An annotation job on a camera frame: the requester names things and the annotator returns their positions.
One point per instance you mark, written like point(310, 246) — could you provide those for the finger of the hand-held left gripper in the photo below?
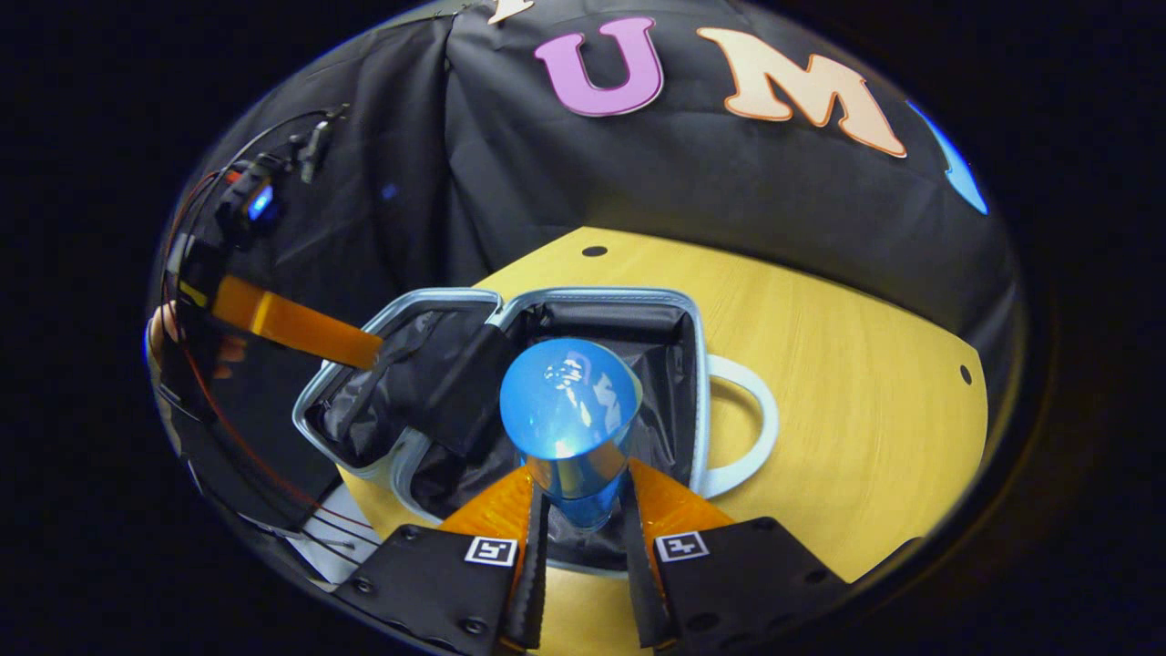
point(291, 323)

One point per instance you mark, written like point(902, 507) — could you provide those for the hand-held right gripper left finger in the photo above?
point(533, 583)

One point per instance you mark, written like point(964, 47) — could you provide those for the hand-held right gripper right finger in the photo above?
point(642, 592)

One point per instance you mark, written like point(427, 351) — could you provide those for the blue round-cap bottle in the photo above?
point(569, 410)

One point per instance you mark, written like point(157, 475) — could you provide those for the white scalloped suitcase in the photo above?
point(638, 364)

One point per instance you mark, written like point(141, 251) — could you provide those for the black backdrop cloth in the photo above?
point(729, 182)

